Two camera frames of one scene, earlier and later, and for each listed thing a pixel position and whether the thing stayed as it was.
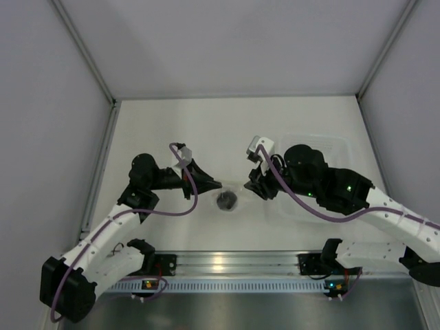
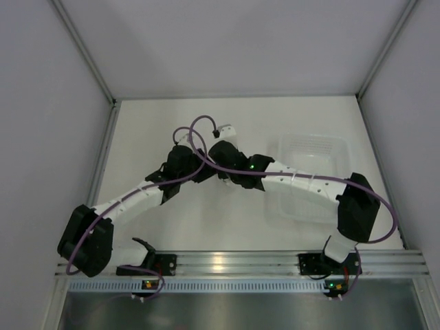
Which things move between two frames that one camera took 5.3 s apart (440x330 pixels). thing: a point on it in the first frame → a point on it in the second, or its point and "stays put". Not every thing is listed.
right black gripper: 262,187 → 223,175
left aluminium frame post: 93,69 stays put
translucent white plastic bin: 337,153 stays put
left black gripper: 203,182 → 207,171
